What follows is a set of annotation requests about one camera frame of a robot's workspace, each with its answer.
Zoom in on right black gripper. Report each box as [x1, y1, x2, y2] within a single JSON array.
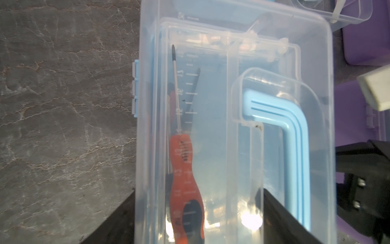
[[335, 63, 390, 244]]

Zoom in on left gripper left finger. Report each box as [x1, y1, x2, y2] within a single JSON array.
[[81, 191, 136, 244]]

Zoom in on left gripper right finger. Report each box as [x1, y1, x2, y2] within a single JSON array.
[[263, 189, 320, 244]]

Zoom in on purple toolbox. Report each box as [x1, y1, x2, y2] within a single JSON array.
[[333, 80, 390, 244], [342, 1, 390, 66]]

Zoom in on blue toolbox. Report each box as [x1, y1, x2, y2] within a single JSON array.
[[133, 1, 337, 244], [278, 0, 373, 31]]

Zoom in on orange screwdriver in lid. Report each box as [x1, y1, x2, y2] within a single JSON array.
[[169, 45, 205, 244]]

